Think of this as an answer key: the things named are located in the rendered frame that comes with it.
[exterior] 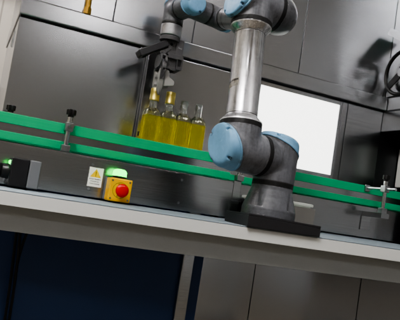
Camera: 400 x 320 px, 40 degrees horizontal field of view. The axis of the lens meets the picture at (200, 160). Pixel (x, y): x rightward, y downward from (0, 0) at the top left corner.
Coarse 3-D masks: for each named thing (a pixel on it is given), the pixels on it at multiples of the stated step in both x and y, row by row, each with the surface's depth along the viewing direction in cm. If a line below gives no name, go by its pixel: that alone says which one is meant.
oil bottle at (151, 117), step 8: (144, 112) 193; (152, 112) 192; (160, 112) 194; (144, 120) 192; (152, 120) 192; (160, 120) 193; (144, 128) 191; (152, 128) 192; (144, 136) 191; (152, 136) 192
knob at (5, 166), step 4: (0, 164) 156; (4, 164) 155; (8, 164) 156; (0, 168) 156; (4, 168) 155; (8, 168) 155; (0, 172) 156; (4, 172) 155; (8, 172) 155; (0, 176) 155; (4, 176) 155
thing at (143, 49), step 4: (164, 40) 195; (152, 44) 193; (156, 44) 193; (160, 44) 194; (164, 44) 195; (168, 44) 195; (140, 48) 192; (144, 48) 192; (148, 48) 192; (152, 48) 193; (156, 48) 193; (160, 48) 194; (164, 48) 197; (136, 52) 194; (140, 52) 191; (144, 52) 191; (148, 52) 192; (152, 52) 194; (140, 56) 192; (144, 56) 193
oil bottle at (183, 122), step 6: (180, 114) 197; (180, 120) 196; (186, 120) 197; (180, 126) 196; (186, 126) 197; (180, 132) 196; (186, 132) 197; (174, 138) 195; (180, 138) 196; (186, 138) 197; (174, 144) 195; (180, 144) 196; (186, 144) 197
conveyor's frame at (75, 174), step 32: (0, 160) 160; (32, 160) 163; (64, 160) 167; (96, 160) 171; (64, 192) 167; (96, 192) 171; (160, 192) 179; (192, 192) 184; (224, 192) 188; (320, 224) 215; (352, 224) 221; (384, 224) 228
